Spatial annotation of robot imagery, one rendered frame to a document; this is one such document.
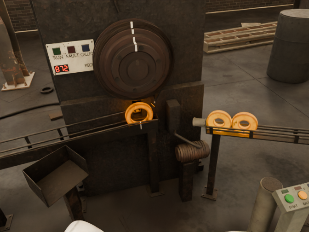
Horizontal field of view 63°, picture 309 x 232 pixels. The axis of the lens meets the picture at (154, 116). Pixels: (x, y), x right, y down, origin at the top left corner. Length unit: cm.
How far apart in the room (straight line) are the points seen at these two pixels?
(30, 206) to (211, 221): 141
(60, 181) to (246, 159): 166
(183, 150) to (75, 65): 87
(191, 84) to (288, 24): 230
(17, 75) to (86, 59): 284
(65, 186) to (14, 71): 304
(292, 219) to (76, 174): 118
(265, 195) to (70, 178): 110
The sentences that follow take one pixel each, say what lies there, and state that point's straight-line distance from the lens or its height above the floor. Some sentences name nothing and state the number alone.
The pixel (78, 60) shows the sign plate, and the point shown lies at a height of 113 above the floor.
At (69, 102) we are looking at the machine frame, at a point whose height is 87.
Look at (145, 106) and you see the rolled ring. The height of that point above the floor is 82.
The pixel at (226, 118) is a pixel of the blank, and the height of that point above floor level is 75.
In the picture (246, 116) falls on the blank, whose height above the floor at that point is 78.
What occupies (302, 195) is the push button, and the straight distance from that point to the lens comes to 149.
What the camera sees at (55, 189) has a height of 59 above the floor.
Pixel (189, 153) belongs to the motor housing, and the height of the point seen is 51.
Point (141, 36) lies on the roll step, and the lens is 138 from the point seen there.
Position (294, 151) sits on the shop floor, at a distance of 275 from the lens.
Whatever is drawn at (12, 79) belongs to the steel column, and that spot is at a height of 12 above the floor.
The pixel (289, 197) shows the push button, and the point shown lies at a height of 61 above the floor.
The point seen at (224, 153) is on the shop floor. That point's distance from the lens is 251.
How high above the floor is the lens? 165
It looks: 33 degrees down
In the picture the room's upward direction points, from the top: 3 degrees counter-clockwise
